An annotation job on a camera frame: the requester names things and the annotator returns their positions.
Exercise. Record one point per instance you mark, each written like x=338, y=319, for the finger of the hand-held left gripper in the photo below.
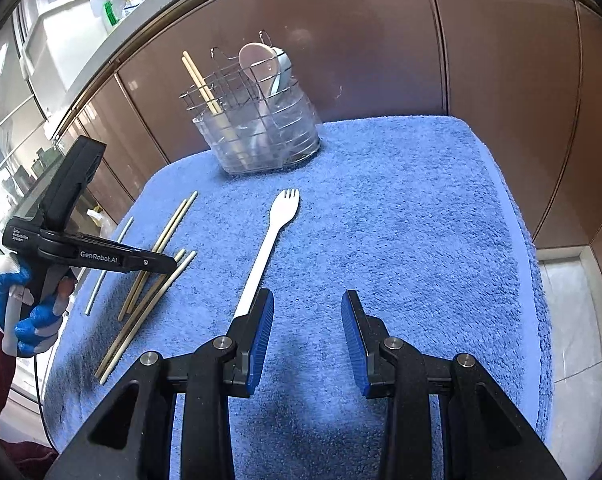
x=106, y=257

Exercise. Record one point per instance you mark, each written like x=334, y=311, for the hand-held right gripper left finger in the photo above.
x=262, y=332

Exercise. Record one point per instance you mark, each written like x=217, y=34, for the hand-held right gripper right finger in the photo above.
x=353, y=340

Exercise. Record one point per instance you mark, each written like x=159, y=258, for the thin grey chopstick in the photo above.
x=108, y=267

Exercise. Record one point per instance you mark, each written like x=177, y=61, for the white plastic spork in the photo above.
x=271, y=245

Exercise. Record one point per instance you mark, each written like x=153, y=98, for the person's left hand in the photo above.
x=41, y=319

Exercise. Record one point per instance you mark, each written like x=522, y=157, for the beige plastic bag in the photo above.
x=97, y=214

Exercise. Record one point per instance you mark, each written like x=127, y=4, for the sliding glass door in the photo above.
x=6, y=125

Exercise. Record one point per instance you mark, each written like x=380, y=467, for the blue terry towel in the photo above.
x=381, y=235

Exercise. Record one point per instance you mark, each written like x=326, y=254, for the green label bottle blue cap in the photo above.
x=112, y=10

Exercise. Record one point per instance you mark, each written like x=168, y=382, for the white kitchen countertop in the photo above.
x=146, y=20

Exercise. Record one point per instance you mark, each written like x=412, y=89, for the white blue salt bag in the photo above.
x=131, y=9

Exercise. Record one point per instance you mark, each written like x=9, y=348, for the wooden spoon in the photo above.
x=256, y=62

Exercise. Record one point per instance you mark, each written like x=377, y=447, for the maroon clothing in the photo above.
x=26, y=462

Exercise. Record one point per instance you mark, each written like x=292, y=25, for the white plastic spoon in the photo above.
x=283, y=67

